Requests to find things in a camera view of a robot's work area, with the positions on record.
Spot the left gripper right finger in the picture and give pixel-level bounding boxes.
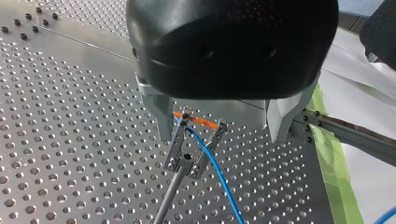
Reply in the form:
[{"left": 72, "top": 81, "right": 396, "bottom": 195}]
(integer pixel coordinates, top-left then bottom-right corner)
[{"left": 264, "top": 73, "right": 322, "bottom": 144}]

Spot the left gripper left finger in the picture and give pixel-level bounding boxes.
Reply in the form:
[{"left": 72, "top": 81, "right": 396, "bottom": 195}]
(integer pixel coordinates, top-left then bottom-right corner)
[{"left": 134, "top": 73, "right": 175, "bottom": 143}]

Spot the blue cable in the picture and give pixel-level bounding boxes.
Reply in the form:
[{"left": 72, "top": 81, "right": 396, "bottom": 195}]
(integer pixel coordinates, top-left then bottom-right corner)
[{"left": 173, "top": 115, "right": 396, "bottom": 224}]

